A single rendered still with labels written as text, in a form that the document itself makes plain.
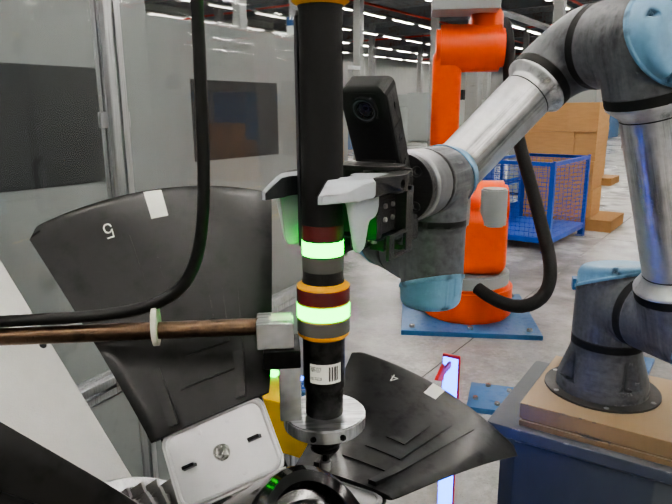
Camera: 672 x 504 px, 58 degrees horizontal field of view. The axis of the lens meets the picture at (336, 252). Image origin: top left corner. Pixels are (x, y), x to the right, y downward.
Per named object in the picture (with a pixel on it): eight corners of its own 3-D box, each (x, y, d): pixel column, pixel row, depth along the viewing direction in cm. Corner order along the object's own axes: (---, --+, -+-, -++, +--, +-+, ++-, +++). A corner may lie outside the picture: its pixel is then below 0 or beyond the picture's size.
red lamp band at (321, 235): (302, 243, 46) (302, 227, 46) (300, 234, 49) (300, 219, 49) (346, 241, 47) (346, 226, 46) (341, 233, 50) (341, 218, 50)
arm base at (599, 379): (566, 363, 117) (571, 314, 114) (653, 382, 109) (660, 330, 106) (546, 393, 104) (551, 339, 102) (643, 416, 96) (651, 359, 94)
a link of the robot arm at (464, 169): (480, 213, 74) (485, 143, 72) (452, 227, 65) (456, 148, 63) (421, 208, 78) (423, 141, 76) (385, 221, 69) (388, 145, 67)
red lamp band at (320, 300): (297, 309, 47) (297, 294, 47) (295, 292, 51) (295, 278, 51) (353, 307, 47) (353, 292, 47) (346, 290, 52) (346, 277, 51)
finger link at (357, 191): (356, 268, 43) (388, 242, 51) (358, 185, 41) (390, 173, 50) (315, 264, 44) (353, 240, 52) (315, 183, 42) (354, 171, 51)
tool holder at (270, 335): (259, 450, 48) (255, 334, 46) (261, 407, 55) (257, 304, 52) (371, 443, 49) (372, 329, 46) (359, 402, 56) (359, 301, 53)
